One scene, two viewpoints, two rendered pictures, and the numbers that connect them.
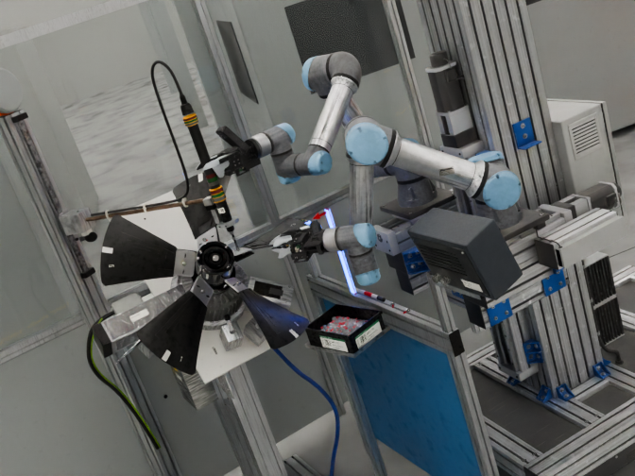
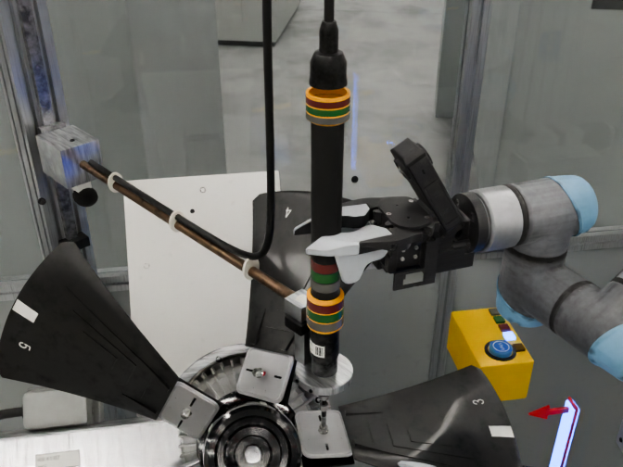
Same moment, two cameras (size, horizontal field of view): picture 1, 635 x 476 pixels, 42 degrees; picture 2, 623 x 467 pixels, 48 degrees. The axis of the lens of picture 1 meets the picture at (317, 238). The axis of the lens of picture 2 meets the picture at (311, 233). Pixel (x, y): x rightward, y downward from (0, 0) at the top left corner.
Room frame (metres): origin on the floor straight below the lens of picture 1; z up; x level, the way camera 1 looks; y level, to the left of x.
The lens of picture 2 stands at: (1.89, 0.10, 1.89)
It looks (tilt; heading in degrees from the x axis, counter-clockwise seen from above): 31 degrees down; 15
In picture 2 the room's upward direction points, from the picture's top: straight up
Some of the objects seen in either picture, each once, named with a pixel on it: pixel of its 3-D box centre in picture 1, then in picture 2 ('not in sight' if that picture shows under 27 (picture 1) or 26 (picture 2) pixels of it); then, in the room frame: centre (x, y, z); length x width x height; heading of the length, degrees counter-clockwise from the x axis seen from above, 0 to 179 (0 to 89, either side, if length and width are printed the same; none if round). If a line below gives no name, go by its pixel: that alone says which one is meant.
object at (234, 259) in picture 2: (145, 210); (174, 222); (2.68, 0.52, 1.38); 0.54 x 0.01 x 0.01; 59
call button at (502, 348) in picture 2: not in sight; (500, 349); (2.90, 0.03, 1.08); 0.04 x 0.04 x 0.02
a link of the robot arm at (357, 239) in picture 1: (356, 237); not in sight; (2.34, -0.11, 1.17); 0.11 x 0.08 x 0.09; 61
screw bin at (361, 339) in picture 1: (345, 328); not in sight; (2.45, 0.01, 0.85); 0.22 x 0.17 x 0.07; 39
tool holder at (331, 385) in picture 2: (220, 210); (318, 341); (2.53, 0.26, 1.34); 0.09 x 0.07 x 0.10; 59
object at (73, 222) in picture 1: (76, 221); (68, 155); (2.84, 0.79, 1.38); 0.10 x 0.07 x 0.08; 59
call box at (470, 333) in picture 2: not in sight; (487, 356); (2.94, 0.05, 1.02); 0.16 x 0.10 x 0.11; 24
